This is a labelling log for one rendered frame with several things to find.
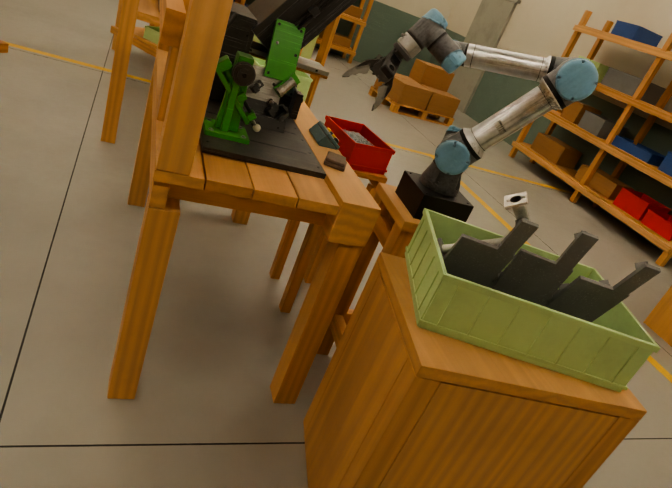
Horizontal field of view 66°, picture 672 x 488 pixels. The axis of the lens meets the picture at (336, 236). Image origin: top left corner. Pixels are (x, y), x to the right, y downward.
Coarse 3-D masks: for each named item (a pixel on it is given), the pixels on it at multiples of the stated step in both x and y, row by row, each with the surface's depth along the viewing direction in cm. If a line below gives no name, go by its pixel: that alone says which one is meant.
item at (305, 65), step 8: (256, 48) 205; (264, 48) 211; (256, 56) 204; (264, 56) 205; (304, 64) 212; (312, 64) 218; (320, 64) 225; (312, 72) 214; (320, 72) 215; (328, 72) 216
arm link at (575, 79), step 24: (552, 72) 156; (576, 72) 150; (528, 96) 160; (552, 96) 155; (576, 96) 152; (504, 120) 163; (528, 120) 162; (456, 144) 167; (480, 144) 167; (456, 168) 170
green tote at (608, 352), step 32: (448, 224) 166; (416, 256) 157; (544, 256) 170; (416, 288) 146; (448, 288) 130; (480, 288) 129; (416, 320) 137; (448, 320) 134; (480, 320) 134; (512, 320) 133; (544, 320) 133; (576, 320) 132; (608, 320) 156; (512, 352) 137; (544, 352) 137; (576, 352) 137; (608, 352) 137; (640, 352) 136; (608, 384) 141
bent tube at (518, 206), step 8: (520, 192) 128; (504, 200) 129; (512, 200) 129; (520, 200) 126; (512, 208) 129; (520, 208) 127; (520, 216) 129; (528, 216) 130; (488, 240) 140; (496, 240) 138; (448, 248) 144
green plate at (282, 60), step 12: (276, 24) 192; (288, 24) 193; (276, 36) 193; (288, 36) 194; (300, 36) 196; (276, 48) 194; (288, 48) 196; (300, 48) 197; (276, 60) 195; (288, 60) 197; (264, 72) 195; (276, 72) 197; (288, 72) 198
